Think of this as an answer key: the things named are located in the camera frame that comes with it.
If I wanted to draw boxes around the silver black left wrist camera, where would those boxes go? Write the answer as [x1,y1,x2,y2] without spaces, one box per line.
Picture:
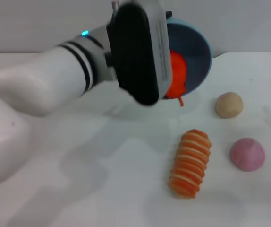
[105,0,174,107]

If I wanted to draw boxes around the orange toy fruit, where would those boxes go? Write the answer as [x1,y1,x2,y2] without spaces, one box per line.
[164,50,188,107]

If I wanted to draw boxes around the pink round bun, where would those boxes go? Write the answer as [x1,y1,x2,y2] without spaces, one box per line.
[229,137,266,172]

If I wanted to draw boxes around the beige round bun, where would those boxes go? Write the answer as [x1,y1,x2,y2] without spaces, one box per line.
[215,92,244,119]

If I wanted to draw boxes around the blue bowl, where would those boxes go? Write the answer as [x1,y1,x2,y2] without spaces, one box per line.
[163,16,213,101]

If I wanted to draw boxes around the orange white striped bread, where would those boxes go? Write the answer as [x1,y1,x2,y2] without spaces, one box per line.
[168,129,212,200]

